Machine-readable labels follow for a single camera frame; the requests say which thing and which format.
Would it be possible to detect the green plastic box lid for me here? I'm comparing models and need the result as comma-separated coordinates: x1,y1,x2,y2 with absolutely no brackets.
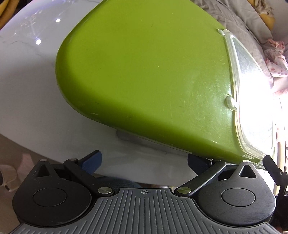
56,1,276,165

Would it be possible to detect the pink floral cloth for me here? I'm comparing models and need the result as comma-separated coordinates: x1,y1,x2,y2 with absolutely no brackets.
264,39,287,93

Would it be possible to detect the beige covered sofa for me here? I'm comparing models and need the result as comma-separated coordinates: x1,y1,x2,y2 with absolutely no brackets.
193,1,276,77

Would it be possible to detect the yellow leather chair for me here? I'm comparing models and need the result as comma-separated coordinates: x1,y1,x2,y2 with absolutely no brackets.
0,0,23,29

